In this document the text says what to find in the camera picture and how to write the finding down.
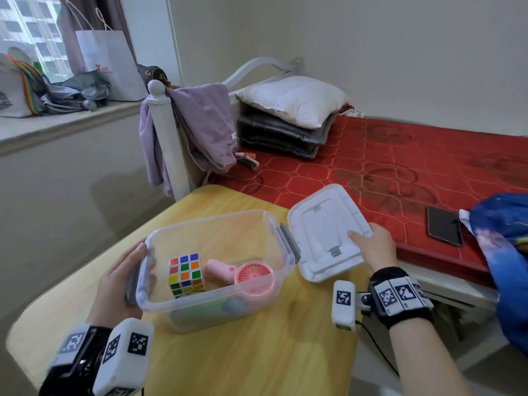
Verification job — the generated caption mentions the red quilted mattress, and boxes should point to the red quilted mattress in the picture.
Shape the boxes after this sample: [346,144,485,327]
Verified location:
[206,112,528,286]

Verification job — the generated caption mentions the window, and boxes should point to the window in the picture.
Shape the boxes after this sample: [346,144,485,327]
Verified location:
[0,0,75,84]

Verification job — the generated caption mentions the small cosmetic items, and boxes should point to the small cosmetic items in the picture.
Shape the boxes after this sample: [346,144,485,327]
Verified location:
[235,151,260,169]

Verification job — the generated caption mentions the white paper shopping bag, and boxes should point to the white paper shopping bag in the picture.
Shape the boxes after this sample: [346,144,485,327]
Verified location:
[65,0,149,102]

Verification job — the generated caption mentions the lilac garment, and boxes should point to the lilac garment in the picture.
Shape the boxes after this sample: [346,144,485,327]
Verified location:
[139,82,238,198]

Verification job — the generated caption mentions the person's right hand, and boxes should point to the person's right hand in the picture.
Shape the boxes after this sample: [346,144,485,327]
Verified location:
[348,222,399,275]

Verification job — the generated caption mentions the blue patterned cloth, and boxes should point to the blue patterned cloth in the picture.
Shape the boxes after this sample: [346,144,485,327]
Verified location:
[459,193,528,356]

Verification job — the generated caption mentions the clear plastic storage box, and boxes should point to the clear plastic storage box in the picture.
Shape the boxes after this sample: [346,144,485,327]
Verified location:
[125,209,302,335]

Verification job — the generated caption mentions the person's right forearm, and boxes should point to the person's right forearm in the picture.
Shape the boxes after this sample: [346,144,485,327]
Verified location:
[388,312,477,396]

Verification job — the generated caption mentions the person's left hand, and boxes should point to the person's left hand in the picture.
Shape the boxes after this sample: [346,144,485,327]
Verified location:
[86,241,149,329]

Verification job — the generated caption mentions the right wrist camera with markers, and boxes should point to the right wrist camera with markers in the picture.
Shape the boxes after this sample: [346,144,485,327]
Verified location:
[332,266,435,332]

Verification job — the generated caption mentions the green toy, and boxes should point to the green toy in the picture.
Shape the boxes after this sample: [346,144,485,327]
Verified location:
[171,298,232,327]

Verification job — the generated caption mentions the black smartphone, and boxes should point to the black smartphone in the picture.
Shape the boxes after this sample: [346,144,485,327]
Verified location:
[427,206,464,247]

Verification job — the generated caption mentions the pink handheld fan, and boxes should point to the pink handheld fan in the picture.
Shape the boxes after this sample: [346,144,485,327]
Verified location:
[205,259,276,297]

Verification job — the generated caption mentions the white bag with rainbow strap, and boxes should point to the white bag with rainbow strap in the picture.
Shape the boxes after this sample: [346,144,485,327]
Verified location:
[0,46,45,119]

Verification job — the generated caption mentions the brown handbag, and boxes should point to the brown handbag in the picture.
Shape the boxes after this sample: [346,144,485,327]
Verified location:
[136,64,172,94]

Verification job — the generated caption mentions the left wrist camera with markers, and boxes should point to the left wrist camera with markers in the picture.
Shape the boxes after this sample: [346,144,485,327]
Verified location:
[38,318,155,396]

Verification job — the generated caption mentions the black cable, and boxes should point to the black cable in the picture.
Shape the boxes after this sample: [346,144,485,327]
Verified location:
[355,319,401,378]

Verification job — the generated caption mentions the white plastic box lid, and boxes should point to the white plastic box lid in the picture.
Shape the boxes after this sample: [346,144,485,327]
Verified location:
[287,184,374,284]

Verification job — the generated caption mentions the colourful puzzle cube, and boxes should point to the colourful puzzle cube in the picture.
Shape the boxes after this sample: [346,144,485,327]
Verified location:
[167,253,206,299]

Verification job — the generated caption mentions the wrist camera with markers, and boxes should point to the wrist camera with markers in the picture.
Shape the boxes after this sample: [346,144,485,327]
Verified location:
[332,266,435,332]
[38,318,155,396]

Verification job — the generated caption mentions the grey crumpled bag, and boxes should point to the grey crumpled bag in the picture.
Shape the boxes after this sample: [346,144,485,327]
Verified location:
[38,70,112,114]

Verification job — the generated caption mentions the white pillow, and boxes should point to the white pillow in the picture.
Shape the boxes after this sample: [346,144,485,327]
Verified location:
[235,76,351,129]

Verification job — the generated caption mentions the stack of grey cushions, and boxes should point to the stack of grey cushions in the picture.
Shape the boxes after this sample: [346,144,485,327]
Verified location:
[237,100,338,160]

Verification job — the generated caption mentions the white bed frame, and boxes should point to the white bed frame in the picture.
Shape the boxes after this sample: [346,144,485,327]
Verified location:
[147,57,510,367]

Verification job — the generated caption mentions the dark curtain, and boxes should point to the dark curtain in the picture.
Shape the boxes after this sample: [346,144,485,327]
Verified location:
[61,0,137,75]

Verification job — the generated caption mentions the grey-blue ball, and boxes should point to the grey-blue ball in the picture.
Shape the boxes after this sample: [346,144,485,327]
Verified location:
[223,298,247,317]

